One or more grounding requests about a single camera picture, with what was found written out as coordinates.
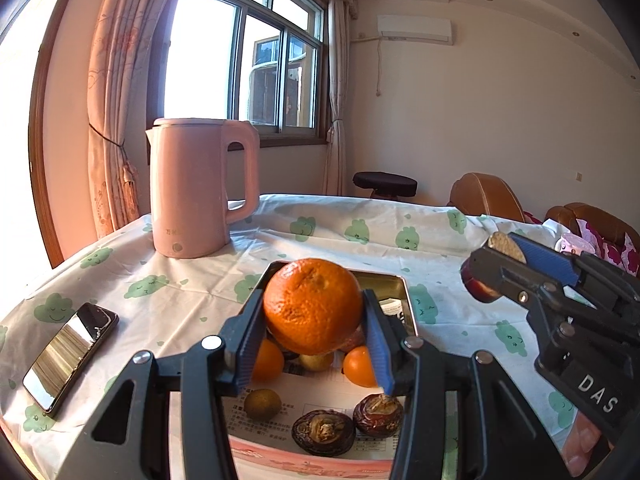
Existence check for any dark wrinkled fruit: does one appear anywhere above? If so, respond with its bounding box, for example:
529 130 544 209
352 394 405 438
291 410 357 457

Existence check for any printed paper leaflet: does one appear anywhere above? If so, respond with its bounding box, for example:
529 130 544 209
227 360 408 461

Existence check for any brown leather sofa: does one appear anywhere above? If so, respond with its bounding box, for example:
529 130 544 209
545 202 640 277

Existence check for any brown-framed window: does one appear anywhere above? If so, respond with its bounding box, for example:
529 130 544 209
150 0 328 146

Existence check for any brown leather armchair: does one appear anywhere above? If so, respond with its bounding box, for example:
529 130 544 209
447 172 526 223

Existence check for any small yellow-green fruit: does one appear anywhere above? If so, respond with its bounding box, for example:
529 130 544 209
243 389 282 422

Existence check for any small brown round fruit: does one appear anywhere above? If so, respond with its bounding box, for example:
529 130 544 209
299 351 335 372

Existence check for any dark round stool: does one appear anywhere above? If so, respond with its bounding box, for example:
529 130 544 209
352 171 418 201

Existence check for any air conditioner cable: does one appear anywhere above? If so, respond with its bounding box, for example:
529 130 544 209
374 40 387 97

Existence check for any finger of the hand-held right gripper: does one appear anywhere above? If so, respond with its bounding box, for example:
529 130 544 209
506 232 640 312
460 245 627 375

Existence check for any large rough-skinned mandarin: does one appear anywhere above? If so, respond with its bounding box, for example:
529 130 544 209
263 258 362 356

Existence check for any long pink curtain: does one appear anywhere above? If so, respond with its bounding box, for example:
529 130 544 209
87 0 188 238

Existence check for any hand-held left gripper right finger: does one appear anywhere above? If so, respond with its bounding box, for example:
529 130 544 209
362 289 568 480

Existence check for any pink electric kettle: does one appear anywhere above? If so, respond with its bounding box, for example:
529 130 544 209
146 117 260 259

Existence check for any white wall air conditioner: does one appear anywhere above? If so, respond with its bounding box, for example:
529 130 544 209
377 14 453 45

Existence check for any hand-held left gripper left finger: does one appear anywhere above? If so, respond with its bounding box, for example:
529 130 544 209
55 287 267 480

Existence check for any smooth orange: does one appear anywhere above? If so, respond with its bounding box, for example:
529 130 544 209
252 338 286 382
342 346 381 388

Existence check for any pink and gold tin box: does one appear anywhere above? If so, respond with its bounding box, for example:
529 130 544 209
220 260 420 480

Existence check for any beige tied curtain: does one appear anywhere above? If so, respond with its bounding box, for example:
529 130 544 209
322 0 358 196

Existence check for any black smartphone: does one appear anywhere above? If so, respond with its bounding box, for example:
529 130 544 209
22 302 120 416

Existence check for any person's right hand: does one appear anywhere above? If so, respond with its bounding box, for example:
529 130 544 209
565 410 610 477

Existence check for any pink cartoon cup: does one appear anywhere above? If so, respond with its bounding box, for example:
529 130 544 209
555 232 596 256

